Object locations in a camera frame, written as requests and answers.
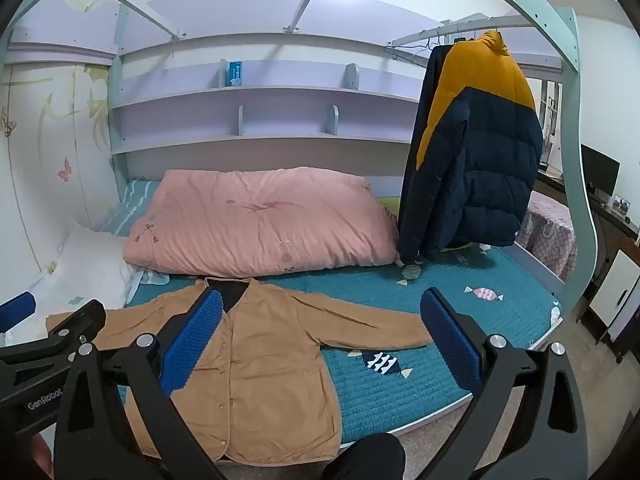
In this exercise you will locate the navy and yellow puffer jacket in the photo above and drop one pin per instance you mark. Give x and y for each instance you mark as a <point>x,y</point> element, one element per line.
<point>490,175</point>

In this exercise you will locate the person's leg in dark pants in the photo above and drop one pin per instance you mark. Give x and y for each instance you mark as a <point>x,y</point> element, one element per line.
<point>365,460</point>

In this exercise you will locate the white clothes rail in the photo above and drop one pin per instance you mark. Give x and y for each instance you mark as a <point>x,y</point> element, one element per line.
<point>425,35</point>

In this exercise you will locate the pink patterned cloth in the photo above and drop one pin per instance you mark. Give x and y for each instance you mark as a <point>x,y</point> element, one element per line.
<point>550,230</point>

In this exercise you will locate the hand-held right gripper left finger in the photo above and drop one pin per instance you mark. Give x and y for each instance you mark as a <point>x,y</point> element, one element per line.
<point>192,340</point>

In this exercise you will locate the mint green bed frame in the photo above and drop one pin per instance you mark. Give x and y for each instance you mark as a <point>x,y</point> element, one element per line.
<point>575,160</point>

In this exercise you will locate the teal quilted bed mat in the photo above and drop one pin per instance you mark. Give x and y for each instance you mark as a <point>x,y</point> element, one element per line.
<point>400,400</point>

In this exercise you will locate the small blue box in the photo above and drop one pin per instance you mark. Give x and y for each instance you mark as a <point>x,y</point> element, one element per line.
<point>235,73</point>

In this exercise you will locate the teal striped sheet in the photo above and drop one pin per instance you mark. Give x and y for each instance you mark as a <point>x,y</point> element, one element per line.
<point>130,205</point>

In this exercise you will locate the pink quilt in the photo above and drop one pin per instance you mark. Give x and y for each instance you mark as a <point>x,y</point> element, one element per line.
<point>260,220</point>

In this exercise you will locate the dark navy coat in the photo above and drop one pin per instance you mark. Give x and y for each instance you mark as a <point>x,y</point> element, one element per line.
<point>425,110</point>

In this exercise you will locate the white cabinet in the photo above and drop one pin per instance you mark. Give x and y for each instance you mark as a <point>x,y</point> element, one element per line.
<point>612,285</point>

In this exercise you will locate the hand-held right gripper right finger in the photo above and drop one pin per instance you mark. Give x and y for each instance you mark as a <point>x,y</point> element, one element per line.
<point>450,340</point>

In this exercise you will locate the tan button-up jacket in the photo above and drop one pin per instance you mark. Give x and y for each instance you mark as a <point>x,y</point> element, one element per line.
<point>270,360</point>

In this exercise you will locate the dark desk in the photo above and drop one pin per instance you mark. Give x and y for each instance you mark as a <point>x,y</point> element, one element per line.
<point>615,217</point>

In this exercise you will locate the lilac wall shelf unit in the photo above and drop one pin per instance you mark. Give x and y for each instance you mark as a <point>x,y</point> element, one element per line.
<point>280,105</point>

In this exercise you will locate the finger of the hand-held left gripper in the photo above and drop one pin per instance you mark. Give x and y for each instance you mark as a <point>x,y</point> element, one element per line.
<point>80,320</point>
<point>17,306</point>

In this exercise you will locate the black monitor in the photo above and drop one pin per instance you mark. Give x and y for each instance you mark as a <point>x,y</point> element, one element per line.
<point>600,170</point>

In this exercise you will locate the white pillow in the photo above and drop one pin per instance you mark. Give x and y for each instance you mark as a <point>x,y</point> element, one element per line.
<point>85,270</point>

